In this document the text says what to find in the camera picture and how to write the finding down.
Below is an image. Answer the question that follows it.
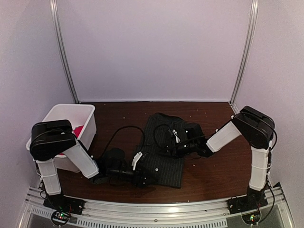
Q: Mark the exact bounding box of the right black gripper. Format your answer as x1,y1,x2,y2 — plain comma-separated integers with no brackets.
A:
158,140,198,159

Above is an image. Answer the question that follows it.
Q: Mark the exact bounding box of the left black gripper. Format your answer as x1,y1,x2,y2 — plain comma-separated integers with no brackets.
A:
108,164,159,189

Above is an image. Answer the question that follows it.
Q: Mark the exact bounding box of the dark pinstriped shirt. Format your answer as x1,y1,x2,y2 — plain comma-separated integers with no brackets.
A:
136,113,203,189

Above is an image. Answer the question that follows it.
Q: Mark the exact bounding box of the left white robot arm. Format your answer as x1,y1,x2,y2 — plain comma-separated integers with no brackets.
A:
29,120,158,211

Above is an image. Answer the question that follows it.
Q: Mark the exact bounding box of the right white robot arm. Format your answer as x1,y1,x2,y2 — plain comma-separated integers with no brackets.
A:
160,106,277,210

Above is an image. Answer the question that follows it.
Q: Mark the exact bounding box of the red garment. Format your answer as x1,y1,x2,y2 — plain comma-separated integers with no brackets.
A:
56,125,84,158

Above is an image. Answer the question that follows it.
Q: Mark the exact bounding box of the left round circuit board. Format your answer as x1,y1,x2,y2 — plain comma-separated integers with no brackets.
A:
50,211,71,226

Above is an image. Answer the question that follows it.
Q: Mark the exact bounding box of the round circuit board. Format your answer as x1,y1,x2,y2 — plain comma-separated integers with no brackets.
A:
50,211,71,226
241,211,261,225

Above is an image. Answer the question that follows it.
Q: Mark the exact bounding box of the right round circuit board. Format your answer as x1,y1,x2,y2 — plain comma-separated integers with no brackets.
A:
241,211,261,225

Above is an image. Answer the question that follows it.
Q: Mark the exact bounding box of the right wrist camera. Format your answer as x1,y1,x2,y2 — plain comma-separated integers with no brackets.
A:
168,129,181,143

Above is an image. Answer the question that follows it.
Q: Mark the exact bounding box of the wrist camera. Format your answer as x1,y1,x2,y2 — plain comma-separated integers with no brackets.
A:
168,129,181,143
132,152,143,171

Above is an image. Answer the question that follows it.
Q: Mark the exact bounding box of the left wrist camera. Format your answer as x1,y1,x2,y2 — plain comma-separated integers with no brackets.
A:
132,152,143,171

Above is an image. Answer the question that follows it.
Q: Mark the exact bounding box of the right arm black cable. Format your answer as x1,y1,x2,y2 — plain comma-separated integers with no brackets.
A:
153,123,171,152

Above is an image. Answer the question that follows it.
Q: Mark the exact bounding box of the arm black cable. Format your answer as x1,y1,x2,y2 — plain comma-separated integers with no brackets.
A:
153,123,171,152
99,125,147,162

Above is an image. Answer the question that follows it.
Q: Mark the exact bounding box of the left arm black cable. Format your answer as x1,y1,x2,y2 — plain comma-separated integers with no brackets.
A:
99,125,147,162

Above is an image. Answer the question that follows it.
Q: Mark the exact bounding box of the front aluminium rail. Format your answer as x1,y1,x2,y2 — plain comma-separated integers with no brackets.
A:
17,188,295,228

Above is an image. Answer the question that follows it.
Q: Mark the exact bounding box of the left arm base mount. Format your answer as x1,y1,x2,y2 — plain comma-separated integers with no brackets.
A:
43,193,85,215

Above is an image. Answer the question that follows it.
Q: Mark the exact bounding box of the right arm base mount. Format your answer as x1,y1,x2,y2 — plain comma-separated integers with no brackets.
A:
227,187,268,214

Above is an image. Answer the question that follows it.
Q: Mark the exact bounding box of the right aluminium frame post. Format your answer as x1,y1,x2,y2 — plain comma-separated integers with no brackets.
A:
229,0,259,107

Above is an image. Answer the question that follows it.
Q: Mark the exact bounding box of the aluminium frame post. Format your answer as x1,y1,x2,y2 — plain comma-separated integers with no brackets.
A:
229,0,259,107
49,0,80,104

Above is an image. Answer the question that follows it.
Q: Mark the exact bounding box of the left aluminium frame post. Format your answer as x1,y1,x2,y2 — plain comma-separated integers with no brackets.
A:
49,0,80,104

